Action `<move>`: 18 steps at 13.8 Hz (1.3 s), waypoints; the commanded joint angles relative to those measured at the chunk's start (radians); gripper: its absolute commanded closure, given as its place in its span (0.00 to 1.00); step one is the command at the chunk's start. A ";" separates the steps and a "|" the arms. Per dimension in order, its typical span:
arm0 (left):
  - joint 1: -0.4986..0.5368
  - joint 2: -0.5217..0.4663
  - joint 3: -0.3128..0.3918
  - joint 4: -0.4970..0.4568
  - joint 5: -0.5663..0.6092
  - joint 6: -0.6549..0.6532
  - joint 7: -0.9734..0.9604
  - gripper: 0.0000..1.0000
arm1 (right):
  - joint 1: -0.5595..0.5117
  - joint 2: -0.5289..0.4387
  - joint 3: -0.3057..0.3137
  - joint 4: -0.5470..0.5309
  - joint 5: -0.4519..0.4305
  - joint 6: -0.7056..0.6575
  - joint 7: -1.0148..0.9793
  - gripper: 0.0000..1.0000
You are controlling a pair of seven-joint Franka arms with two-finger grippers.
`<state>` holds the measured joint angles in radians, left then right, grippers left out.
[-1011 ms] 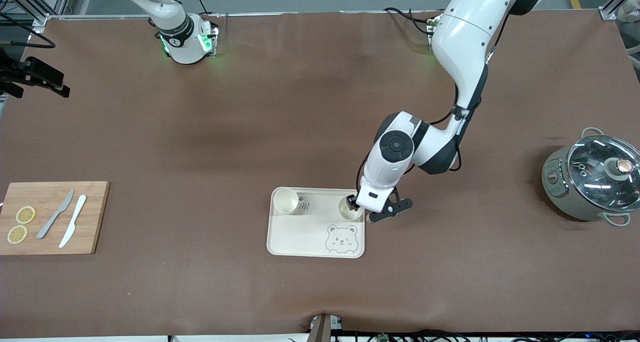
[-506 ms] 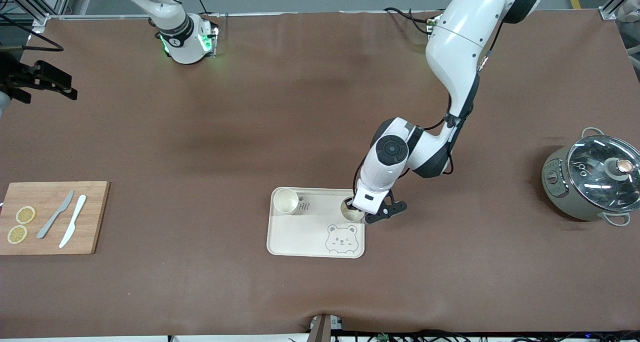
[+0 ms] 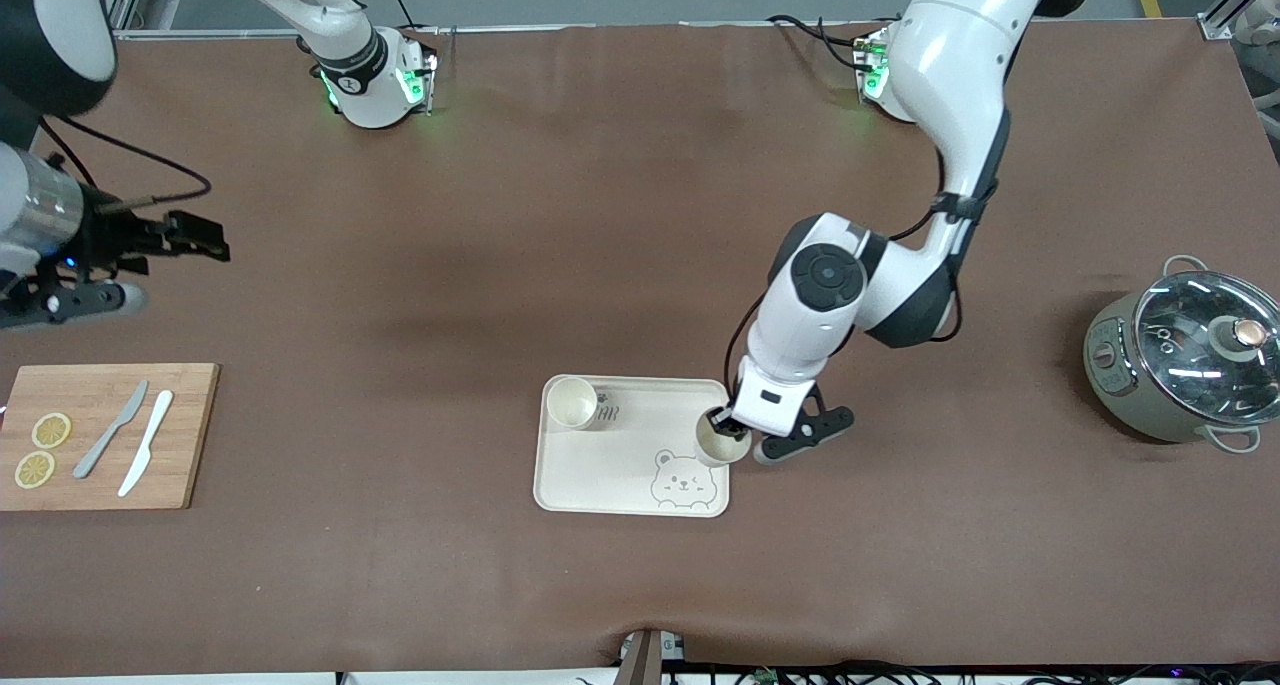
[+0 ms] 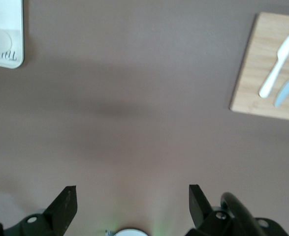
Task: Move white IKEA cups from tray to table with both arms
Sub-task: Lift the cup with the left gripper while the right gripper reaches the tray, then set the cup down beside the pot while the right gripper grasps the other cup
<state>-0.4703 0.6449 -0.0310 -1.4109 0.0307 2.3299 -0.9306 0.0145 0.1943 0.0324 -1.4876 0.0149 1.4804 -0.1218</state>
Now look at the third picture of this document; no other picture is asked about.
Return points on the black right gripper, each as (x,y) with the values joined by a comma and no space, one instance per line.
(105,238)

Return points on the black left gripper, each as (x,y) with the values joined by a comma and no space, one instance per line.
(724,427)

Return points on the white paper cup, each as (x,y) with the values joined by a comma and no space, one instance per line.
(720,450)
(572,403)

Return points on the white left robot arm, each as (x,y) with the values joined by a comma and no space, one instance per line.
(950,65)

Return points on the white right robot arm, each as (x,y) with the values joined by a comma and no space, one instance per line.
(60,25)

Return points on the cream bear print tray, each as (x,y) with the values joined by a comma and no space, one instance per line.
(620,475)

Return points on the bamboo cutting board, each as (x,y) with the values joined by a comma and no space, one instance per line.
(185,435)

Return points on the grey plastic knife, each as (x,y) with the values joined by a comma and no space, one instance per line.
(110,430)

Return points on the white plastic knife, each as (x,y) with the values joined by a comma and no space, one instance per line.
(147,443)

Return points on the lemon slice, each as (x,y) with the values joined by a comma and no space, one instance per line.
(35,469)
(51,430)

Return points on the brown table cloth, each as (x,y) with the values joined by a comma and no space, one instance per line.
(500,215)

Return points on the grey-green electric pot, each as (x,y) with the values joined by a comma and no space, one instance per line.
(1110,375)

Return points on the glass pot lid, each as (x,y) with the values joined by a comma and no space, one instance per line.
(1200,355)

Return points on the metal clamp bracket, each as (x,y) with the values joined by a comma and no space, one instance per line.
(645,660)

